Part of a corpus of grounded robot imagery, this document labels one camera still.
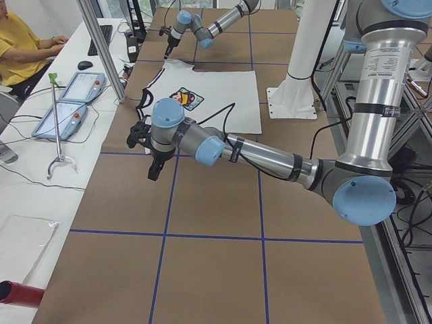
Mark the aluminium frame post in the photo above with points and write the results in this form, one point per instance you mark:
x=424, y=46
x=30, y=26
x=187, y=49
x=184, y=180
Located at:
x=96, y=35

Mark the metal reacher grabber tool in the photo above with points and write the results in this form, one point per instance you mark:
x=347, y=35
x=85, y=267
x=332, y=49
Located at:
x=60, y=158

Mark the red cylinder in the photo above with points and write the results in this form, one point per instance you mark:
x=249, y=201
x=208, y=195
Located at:
x=18, y=294

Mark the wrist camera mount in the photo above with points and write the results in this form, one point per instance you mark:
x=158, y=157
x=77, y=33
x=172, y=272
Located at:
x=165, y=30
x=140, y=134

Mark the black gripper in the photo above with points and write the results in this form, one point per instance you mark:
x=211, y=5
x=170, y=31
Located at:
x=171, y=42
x=158, y=158

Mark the blue teach pendant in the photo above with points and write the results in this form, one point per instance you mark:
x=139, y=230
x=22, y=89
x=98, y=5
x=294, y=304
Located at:
x=69, y=118
x=84, y=87

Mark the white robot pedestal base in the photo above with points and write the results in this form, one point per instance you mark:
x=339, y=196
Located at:
x=293, y=98

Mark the person in yellow shirt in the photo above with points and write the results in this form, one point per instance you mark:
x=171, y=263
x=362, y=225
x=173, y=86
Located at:
x=24, y=57

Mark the far blue teach pendant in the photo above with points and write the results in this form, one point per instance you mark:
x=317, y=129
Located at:
x=84, y=87

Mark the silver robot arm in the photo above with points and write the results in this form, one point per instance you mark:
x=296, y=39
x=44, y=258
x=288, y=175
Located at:
x=204, y=35
x=357, y=183

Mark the near blue teach pendant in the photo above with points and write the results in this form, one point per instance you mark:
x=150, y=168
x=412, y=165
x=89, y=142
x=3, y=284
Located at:
x=69, y=118

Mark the clear plastic bag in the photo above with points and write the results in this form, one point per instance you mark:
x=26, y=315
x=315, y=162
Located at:
x=24, y=241

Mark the grey cartoon print t-shirt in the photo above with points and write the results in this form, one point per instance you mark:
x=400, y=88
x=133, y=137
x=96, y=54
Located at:
x=223, y=100

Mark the black computer mouse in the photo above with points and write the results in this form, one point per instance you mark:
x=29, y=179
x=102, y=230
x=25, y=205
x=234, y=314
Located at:
x=84, y=65

